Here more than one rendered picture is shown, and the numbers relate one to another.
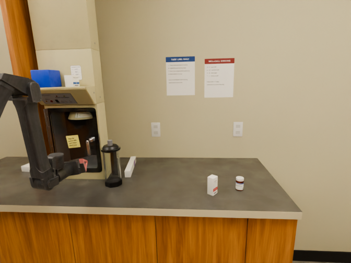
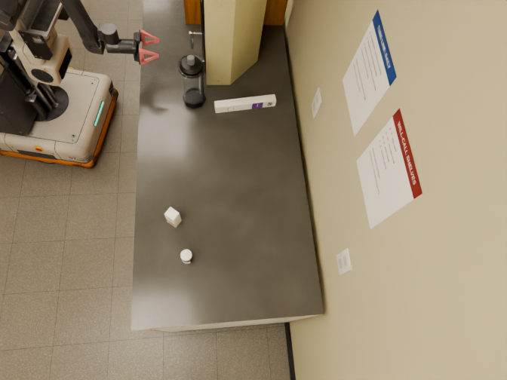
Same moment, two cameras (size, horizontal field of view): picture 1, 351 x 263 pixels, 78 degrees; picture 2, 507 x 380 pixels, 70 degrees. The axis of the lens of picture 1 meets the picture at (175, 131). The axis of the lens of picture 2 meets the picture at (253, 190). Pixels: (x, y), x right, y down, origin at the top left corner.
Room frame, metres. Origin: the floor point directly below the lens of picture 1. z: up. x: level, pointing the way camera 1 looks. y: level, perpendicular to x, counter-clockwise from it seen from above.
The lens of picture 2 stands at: (1.15, -0.63, 2.34)
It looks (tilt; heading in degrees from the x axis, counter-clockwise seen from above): 67 degrees down; 67
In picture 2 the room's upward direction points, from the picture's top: 15 degrees clockwise
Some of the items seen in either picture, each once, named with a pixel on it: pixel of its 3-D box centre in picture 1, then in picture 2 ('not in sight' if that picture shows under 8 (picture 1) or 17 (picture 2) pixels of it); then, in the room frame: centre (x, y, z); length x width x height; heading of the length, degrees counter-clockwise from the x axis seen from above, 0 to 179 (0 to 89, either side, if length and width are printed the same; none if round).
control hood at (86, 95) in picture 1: (63, 96); not in sight; (1.20, 0.61, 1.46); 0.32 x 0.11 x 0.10; 85
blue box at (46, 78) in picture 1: (46, 79); not in sight; (1.21, 0.69, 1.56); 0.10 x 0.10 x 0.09; 85
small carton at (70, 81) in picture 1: (71, 81); not in sight; (1.20, 0.55, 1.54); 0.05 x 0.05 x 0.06; 76
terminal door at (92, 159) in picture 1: (74, 141); (201, 15); (1.25, 0.61, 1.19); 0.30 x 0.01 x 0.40; 85
